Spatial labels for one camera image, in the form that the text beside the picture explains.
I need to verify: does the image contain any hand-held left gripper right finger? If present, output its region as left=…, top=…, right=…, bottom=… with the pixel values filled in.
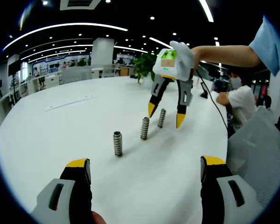
left=200, top=155, right=264, bottom=224

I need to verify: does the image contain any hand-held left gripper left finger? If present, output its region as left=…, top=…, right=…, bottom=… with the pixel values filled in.
left=30, top=158, right=93, bottom=224

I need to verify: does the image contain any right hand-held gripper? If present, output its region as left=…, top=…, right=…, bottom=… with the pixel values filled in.
left=148, top=48, right=195, bottom=130

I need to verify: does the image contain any metal pin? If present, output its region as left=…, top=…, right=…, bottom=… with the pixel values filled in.
left=157, top=108, right=167, bottom=128
left=113, top=131, right=123, bottom=158
left=140, top=117, right=150, bottom=141

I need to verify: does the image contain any metal coil spring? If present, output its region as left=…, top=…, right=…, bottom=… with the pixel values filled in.
left=113, top=134, right=123, bottom=154
left=157, top=110, right=167, bottom=128
left=140, top=119, right=150, bottom=140

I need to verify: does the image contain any person's right forearm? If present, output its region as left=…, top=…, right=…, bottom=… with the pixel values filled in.
left=190, top=45, right=262, bottom=69

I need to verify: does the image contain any black tablet stand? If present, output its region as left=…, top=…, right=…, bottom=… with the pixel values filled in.
left=199, top=81, right=209, bottom=99

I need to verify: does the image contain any green potted plant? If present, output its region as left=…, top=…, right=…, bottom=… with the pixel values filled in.
left=132, top=52, right=158, bottom=85

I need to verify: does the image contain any grey office chair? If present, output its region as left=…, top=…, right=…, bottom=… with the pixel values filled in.
left=102, top=64, right=120, bottom=78
left=61, top=66, right=92, bottom=84

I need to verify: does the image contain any person's body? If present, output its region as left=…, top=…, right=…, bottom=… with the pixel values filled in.
left=249, top=14, right=280, bottom=143

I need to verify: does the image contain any black monitor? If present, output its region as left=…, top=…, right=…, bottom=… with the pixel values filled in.
left=7, top=59, right=21, bottom=73

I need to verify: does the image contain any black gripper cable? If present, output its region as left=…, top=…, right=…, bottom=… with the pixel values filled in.
left=195, top=69, right=229, bottom=130

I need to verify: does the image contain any white table cable cover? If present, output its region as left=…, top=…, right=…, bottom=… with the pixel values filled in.
left=45, top=95, right=99, bottom=112

